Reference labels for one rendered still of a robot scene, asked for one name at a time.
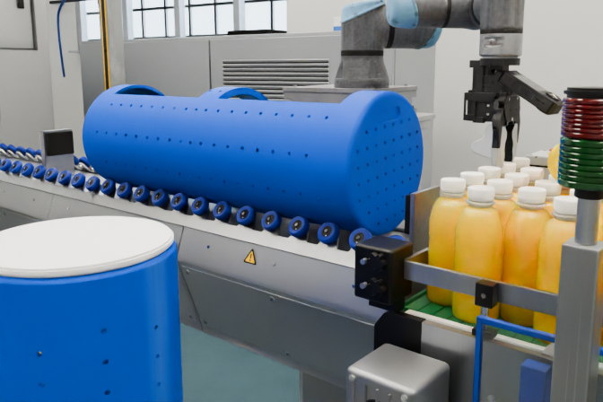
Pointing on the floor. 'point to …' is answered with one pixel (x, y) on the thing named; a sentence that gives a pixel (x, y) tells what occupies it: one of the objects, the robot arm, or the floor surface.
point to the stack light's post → (578, 323)
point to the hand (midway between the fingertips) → (504, 167)
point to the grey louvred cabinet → (255, 68)
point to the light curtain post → (110, 18)
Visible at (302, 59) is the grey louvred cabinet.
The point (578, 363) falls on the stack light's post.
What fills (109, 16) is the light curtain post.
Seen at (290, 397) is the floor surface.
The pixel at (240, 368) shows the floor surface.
